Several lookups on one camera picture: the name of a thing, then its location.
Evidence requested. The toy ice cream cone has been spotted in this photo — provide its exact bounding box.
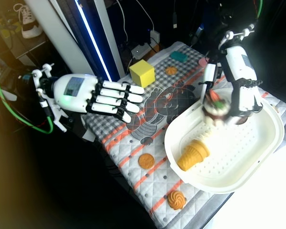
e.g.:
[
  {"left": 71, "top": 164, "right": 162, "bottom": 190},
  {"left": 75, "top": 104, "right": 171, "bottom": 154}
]
[{"left": 177, "top": 124, "right": 221, "bottom": 172}]

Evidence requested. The large cake with strawberries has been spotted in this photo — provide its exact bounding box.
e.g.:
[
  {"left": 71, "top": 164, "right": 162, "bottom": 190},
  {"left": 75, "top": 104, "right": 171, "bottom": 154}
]
[{"left": 202, "top": 89, "right": 232, "bottom": 126}]

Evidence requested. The small brown chocolate cake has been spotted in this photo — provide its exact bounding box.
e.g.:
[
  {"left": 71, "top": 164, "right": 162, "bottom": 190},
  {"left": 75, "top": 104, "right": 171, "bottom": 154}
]
[{"left": 233, "top": 115, "right": 251, "bottom": 125}]

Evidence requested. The white perforated tray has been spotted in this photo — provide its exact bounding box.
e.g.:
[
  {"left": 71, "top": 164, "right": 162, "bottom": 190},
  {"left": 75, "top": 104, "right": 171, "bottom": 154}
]
[{"left": 163, "top": 87, "right": 286, "bottom": 194}]

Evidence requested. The small white block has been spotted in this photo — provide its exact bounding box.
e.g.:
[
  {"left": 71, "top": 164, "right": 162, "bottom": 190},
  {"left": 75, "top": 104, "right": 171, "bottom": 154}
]
[{"left": 82, "top": 127, "right": 96, "bottom": 142}]

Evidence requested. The white column with blue light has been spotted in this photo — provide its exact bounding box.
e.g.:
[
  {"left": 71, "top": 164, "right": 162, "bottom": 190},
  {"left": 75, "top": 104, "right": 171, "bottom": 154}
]
[{"left": 23, "top": 0, "right": 126, "bottom": 83}]

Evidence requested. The grey shelf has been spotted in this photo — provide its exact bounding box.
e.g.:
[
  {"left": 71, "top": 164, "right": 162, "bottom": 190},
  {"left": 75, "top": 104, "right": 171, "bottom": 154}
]
[{"left": 0, "top": 14, "right": 52, "bottom": 72}]

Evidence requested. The yellow cube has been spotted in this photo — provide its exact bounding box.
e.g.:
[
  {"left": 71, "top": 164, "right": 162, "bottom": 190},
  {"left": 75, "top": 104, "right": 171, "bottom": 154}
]
[{"left": 129, "top": 59, "right": 156, "bottom": 89}]

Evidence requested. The grey quilt with bear print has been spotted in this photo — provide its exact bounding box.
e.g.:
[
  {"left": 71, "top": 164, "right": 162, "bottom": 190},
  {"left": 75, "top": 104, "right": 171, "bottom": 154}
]
[{"left": 82, "top": 41, "right": 286, "bottom": 229}]

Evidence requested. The white power strip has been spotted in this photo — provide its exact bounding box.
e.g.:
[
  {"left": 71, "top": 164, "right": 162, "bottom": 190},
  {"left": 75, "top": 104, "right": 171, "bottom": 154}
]
[{"left": 131, "top": 42, "right": 158, "bottom": 60}]

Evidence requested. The white and black shoe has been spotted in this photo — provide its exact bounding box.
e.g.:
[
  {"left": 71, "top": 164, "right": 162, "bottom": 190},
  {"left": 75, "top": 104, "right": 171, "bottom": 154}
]
[{"left": 13, "top": 2, "right": 43, "bottom": 39}]

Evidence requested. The round flat cookie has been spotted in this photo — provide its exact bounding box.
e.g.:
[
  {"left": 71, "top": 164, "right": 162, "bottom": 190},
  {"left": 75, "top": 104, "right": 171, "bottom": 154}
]
[{"left": 138, "top": 153, "right": 155, "bottom": 170}]

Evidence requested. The teal block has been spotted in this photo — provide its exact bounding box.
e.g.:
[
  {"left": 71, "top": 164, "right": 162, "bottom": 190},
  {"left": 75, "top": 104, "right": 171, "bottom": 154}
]
[{"left": 169, "top": 51, "right": 188, "bottom": 63}]

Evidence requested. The large swirl cookie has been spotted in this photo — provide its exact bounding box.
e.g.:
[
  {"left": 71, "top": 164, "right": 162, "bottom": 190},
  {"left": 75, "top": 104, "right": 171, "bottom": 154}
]
[{"left": 167, "top": 190, "right": 187, "bottom": 211}]

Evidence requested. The thin white cable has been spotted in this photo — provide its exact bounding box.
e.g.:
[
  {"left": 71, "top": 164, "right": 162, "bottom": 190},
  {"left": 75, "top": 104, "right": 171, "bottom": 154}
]
[
  {"left": 134, "top": 0, "right": 156, "bottom": 31},
  {"left": 115, "top": 0, "right": 130, "bottom": 44}
]

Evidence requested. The white wall adapter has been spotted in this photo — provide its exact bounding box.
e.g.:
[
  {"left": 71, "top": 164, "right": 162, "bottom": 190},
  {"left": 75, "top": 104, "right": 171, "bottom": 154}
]
[{"left": 149, "top": 30, "right": 161, "bottom": 46}]

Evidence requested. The cable with blue connector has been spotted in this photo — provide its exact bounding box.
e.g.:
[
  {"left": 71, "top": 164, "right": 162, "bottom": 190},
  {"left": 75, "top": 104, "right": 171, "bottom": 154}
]
[{"left": 190, "top": 25, "right": 204, "bottom": 45}]

